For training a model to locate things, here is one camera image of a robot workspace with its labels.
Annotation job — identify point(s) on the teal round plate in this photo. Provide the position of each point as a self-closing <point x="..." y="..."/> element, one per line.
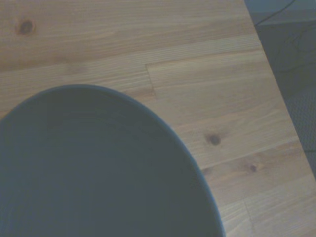
<point x="98" y="168"/>

